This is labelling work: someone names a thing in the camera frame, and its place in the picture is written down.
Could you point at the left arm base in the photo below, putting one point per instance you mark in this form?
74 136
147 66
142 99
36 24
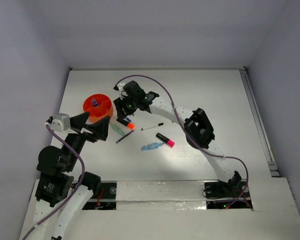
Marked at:
105 199

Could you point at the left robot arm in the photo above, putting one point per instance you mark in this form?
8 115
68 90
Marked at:
64 186

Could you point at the orange highlighter black body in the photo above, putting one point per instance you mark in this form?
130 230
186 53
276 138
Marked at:
126 123

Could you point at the aluminium side rail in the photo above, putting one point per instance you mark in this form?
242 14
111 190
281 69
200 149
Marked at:
274 171

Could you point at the pink highlighter black body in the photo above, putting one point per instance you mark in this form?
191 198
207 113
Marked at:
165 139

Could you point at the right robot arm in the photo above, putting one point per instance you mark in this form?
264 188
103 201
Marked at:
196 125

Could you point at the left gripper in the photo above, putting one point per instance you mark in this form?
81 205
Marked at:
100 128

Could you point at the purple pen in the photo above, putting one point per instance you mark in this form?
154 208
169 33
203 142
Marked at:
125 136

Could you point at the blue item in container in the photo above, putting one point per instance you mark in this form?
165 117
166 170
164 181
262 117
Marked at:
94 102

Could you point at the green correction tape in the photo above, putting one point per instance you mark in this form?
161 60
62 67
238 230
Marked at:
117 129

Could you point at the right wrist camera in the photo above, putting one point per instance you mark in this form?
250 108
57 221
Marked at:
119 86

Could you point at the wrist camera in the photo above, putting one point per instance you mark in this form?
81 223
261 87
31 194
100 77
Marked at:
119 86
59 122

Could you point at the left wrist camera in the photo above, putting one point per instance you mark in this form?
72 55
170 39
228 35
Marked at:
59 122

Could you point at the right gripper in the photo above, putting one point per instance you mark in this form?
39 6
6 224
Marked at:
119 104

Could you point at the black capped white marker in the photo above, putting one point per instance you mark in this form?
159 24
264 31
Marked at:
152 126

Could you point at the orange round container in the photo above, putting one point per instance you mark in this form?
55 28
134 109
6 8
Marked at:
104 108

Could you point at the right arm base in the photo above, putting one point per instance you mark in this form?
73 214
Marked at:
219 198

